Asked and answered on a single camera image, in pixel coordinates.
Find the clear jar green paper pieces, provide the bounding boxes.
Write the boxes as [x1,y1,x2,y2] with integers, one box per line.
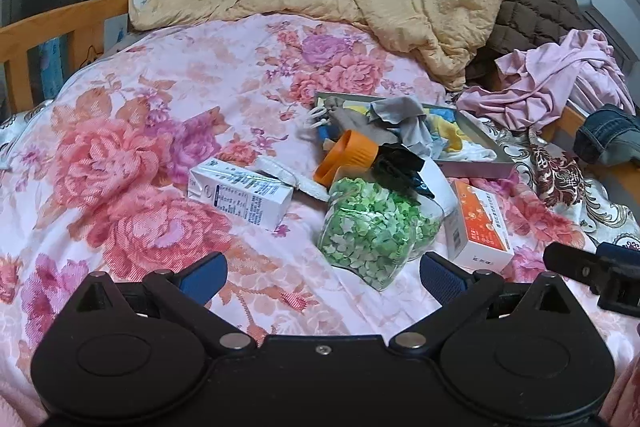
[320,177,443,292]

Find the silver patterned cloth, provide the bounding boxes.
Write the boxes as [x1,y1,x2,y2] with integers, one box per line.
[0,99,53,170]

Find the white tassel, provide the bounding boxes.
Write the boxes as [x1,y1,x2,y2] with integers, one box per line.
[307,104,333,130]

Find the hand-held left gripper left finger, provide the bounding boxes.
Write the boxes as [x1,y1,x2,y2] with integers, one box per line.
[65,251,256,355]

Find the grey brown glove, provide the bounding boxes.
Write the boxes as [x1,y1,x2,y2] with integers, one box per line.
[325,99,401,145]

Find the black plastic bag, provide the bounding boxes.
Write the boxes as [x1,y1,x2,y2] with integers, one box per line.
[377,143,436,205]

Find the grey cloth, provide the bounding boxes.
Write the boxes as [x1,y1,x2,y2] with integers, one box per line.
[367,97,446,158]

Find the white milk carton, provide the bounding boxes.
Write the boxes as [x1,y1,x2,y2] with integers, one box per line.
[187,158,295,232]

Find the brown quilted blanket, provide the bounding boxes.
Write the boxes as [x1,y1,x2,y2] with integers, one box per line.
[465,0,601,82]

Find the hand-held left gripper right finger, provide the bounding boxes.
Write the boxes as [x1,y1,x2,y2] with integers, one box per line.
[389,251,581,355]

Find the gold patterned cloth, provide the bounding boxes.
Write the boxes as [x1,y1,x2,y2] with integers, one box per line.
[492,127,640,253]

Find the orange white medicine box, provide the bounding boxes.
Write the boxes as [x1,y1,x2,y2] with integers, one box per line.
[444,179,516,272]

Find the blue printed panel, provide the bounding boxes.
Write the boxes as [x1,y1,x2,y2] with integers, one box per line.
[37,39,63,98]

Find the white cloth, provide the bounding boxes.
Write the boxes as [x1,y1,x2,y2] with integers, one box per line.
[440,141,500,164]

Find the blue jeans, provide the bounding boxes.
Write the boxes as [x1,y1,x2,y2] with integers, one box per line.
[572,103,640,168]

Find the white textured pad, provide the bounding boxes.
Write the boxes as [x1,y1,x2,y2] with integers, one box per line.
[256,157,332,202]

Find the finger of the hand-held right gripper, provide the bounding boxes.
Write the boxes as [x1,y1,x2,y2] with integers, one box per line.
[542,242,608,294]
[596,242,640,319]

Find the grey metal tray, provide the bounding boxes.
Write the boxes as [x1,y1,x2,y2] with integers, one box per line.
[314,91,516,180]

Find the pink garment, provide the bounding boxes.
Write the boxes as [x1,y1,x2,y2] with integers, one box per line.
[456,28,637,130]

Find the orange plastic lid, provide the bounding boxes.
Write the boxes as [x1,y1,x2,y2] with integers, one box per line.
[314,130,380,188]

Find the pink floral bedsheet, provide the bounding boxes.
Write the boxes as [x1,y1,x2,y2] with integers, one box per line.
[0,14,640,427]

